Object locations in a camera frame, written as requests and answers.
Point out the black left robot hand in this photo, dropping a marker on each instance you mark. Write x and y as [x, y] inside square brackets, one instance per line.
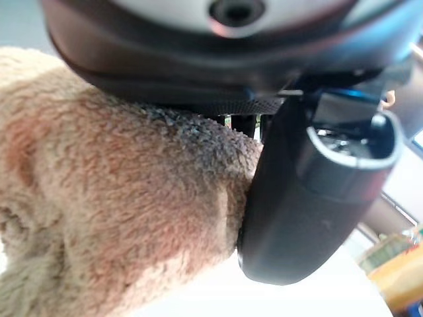
[291, 211]

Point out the beige fluffy cloth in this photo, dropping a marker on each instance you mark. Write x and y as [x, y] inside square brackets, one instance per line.
[109, 198]

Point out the yellow green printed box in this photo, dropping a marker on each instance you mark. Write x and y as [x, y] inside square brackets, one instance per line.
[398, 264]

